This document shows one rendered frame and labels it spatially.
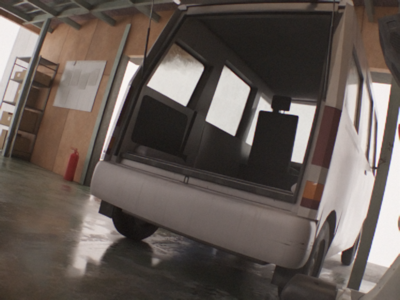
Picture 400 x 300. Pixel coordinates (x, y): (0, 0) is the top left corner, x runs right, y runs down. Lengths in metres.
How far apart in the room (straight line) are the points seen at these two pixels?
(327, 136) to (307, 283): 0.76
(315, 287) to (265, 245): 0.49
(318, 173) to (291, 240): 0.33
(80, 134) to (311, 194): 4.75
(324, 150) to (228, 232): 0.60
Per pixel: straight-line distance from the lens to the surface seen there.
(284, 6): 2.39
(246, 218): 1.66
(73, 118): 6.18
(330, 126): 1.72
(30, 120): 7.04
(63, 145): 6.22
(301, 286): 1.22
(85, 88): 6.15
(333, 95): 1.79
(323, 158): 1.68
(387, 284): 1.23
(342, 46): 1.99
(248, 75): 3.69
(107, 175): 2.23
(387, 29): 1.34
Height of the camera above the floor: 0.60
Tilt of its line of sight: 5 degrees up
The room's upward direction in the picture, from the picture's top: 15 degrees clockwise
